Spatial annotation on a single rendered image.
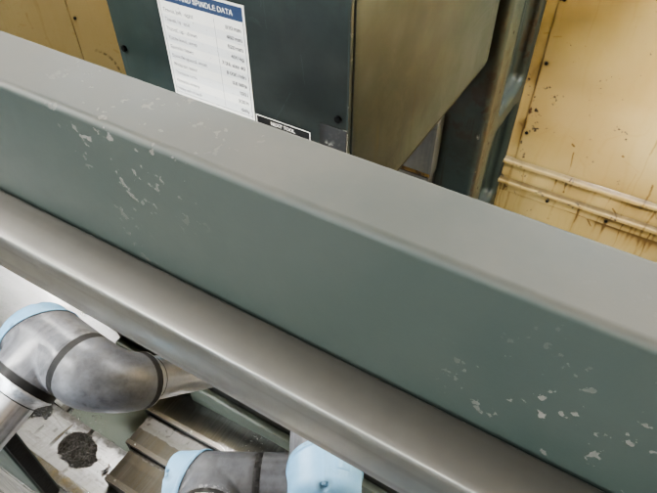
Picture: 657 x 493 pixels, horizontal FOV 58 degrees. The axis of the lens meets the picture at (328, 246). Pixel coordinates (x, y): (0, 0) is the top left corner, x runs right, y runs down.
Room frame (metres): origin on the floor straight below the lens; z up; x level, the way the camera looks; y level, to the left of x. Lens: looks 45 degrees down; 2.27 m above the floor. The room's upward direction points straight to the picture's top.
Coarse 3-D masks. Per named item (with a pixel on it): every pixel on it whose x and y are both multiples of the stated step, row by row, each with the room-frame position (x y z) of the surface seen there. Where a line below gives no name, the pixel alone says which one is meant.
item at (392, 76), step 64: (128, 0) 0.90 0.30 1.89; (256, 0) 0.77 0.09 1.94; (320, 0) 0.72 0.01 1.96; (384, 0) 0.76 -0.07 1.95; (448, 0) 0.97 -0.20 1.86; (128, 64) 0.91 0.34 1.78; (256, 64) 0.78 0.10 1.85; (320, 64) 0.72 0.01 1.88; (384, 64) 0.77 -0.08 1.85; (448, 64) 1.01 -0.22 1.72; (384, 128) 0.79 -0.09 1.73
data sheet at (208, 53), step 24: (168, 0) 0.85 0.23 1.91; (192, 0) 0.83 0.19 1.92; (216, 0) 0.80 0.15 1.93; (168, 24) 0.86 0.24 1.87; (192, 24) 0.83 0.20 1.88; (216, 24) 0.81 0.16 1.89; (240, 24) 0.79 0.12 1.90; (168, 48) 0.86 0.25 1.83; (192, 48) 0.84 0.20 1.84; (216, 48) 0.81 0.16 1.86; (240, 48) 0.79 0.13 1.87; (192, 72) 0.84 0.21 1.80; (216, 72) 0.81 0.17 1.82; (240, 72) 0.79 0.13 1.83; (192, 96) 0.84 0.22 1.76; (216, 96) 0.82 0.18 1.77; (240, 96) 0.79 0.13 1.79
